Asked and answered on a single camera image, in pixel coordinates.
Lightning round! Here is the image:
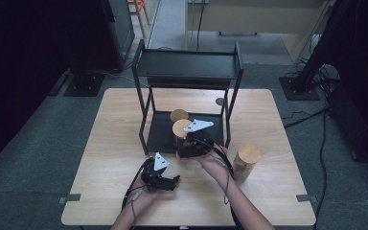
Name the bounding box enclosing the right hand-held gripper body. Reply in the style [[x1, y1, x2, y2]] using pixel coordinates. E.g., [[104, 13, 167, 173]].
[[181, 119, 219, 159]]

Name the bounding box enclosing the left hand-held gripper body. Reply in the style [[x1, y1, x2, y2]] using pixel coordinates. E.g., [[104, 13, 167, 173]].
[[140, 151, 172, 194]]

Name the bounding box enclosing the glass jar with reddish contents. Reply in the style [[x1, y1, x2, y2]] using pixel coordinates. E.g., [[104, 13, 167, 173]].
[[172, 118, 194, 161]]

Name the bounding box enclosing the glass jar with wooden lid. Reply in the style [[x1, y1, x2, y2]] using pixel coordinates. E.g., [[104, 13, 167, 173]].
[[169, 108, 190, 124]]

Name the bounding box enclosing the glass jar with pale contents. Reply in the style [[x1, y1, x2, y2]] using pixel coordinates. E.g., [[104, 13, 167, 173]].
[[232, 143, 263, 185]]

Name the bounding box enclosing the black metal two-tier rack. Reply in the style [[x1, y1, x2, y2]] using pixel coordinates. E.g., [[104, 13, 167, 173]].
[[131, 38, 245, 156]]

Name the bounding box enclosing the person's left hand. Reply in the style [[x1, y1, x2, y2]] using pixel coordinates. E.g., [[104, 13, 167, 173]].
[[129, 176, 162, 209]]

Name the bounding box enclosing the person's right hand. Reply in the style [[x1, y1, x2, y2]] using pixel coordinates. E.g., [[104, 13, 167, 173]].
[[196, 143, 235, 176]]

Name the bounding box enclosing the grey tape strip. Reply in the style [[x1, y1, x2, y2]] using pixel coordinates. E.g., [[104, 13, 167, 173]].
[[57, 193, 82, 205], [295, 194, 319, 204]]

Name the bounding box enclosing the dark cabinet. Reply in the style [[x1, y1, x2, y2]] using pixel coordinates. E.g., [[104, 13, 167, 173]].
[[100, 0, 136, 72]]

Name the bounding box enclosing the beige desk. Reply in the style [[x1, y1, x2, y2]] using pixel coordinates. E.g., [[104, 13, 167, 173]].
[[184, 0, 336, 64]]

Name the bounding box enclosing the orange wooden chair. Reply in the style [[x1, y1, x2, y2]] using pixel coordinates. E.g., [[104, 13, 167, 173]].
[[126, 0, 151, 38]]

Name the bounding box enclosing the black equipment box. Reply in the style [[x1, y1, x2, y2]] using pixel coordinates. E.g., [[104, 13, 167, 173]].
[[326, 80, 368, 165]]

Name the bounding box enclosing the black slanted stand pole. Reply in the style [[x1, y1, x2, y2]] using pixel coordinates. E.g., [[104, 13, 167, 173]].
[[295, 0, 363, 91]]

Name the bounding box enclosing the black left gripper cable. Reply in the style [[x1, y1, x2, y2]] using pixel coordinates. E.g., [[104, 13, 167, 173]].
[[119, 157, 152, 211]]

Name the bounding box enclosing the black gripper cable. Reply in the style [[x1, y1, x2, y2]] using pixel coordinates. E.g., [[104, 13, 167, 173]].
[[200, 137, 237, 179], [119, 157, 152, 211]]

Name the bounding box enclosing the grey left gripper cable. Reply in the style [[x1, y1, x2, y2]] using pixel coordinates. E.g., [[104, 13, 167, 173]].
[[127, 189, 142, 230]]

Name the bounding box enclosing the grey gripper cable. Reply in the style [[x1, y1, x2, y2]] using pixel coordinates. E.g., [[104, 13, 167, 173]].
[[127, 189, 142, 230], [212, 156, 233, 206]]

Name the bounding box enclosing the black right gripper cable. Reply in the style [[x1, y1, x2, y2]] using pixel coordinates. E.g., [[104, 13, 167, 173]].
[[200, 137, 237, 179]]

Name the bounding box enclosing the grey right gripper cable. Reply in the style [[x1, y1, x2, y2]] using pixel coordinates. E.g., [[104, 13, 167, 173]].
[[212, 156, 233, 206]]

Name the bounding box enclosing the thick black floor cable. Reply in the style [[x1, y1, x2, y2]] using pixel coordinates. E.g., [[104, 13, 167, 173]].
[[282, 106, 331, 129]]

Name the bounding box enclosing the black hanging cable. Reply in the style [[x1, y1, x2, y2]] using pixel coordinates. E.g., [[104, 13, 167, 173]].
[[195, 0, 206, 51]]

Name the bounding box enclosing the black stand base plate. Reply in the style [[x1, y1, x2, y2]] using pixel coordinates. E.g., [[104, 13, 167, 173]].
[[63, 72, 106, 98], [279, 76, 321, 102]]

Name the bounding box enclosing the thin black floor cable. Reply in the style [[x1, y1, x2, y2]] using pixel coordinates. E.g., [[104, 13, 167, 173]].
[[311, 108, 331, 230]]

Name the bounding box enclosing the tangle of black cables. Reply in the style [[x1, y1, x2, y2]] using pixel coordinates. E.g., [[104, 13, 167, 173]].
[[295, 61, 341, 95]]

